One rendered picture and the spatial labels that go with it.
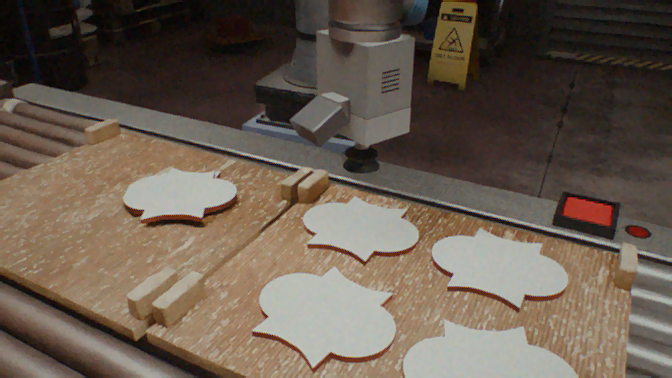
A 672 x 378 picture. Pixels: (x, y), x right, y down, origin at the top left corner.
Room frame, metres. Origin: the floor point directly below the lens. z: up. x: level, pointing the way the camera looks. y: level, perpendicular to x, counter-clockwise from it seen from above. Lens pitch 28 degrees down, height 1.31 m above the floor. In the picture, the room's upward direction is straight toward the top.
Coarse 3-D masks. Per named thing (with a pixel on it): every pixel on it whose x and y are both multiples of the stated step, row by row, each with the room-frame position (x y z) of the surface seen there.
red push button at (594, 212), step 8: (568, 200) 0.66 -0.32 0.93; (576, 200) 0.66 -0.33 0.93; (568, 208) 0.64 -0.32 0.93; (576, 208) 0.64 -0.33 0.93; (584, 208) 0.64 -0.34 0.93; (592, 208) 0.64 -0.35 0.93; (600, 208) 0.64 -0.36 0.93; (608, 208) 0.64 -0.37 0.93; (576, 216) 0.62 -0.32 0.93; (584, 216) 0.62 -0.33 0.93; (592, 216) 0.62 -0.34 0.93; (600, 216) 0.62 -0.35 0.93; (608, 216) 0.62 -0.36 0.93; (608, 224) 0.60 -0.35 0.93
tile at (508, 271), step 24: (456, 240) 0.54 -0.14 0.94; (480, 240) 0.54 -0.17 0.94; (504, 240) 0.54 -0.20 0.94; (456, 264) 0.49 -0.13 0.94; (480, 264) 0.49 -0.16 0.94; (504, 264) 0.49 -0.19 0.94; (528, 264) 0.49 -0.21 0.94; (552, 264) 0.49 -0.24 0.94; (456, 288) 0.46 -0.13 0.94; (480, 288) 0.45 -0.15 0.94; (504, 288) 0.45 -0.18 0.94; (528, 288) 0.45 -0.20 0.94; (552, 288) 0.45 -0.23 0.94
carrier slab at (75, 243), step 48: (96, 144) 0.84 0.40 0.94; (144, 144) 0.84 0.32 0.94; (0, 192) 0.67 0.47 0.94; (48, 192) 0.67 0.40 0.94; (96, 192) 0.67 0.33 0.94; (240, 192) 0.67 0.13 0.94; (0, 240) 0.55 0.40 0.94; (48, 240) 0.55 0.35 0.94; (96, 240) 0.55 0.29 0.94; (144, 240) 0.55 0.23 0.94; (192, 240) 0.55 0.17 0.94; (240, 240) 0.55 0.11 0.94; (48, 288) 0.46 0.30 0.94; (96, 288) 0.46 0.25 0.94
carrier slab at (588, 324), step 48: (336, 192) 0.67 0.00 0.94; (288, 240) 0.55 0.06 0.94; (432, 240) 0.55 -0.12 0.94; (528, 240) 0.55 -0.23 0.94; (240, 288) 0.46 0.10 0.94; (384, 288) 0.46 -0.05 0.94; (432, 288) 0.46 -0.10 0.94; (576, 288) 0.46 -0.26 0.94; (192, 336) 0.39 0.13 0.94; (240, 336) 0.39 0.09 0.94; (432, 336) 0.39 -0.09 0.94; (528, 336) 0.39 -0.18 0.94; (576, 336) 0.39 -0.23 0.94; (624, 336) 0.39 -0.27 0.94
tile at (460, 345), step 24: (456, 336) 0.38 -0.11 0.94; (480, 336) 0.38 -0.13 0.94; (504, 336) 0.38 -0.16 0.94; (408, 360) 0.35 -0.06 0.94; (432, 360) 0.35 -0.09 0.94; (456, 360) 0.35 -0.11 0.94; (480, 360) 0.35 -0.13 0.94; (504, 360) 0.35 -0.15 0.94; (528, 360) 0.35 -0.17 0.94; (552, 360) 0.35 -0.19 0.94
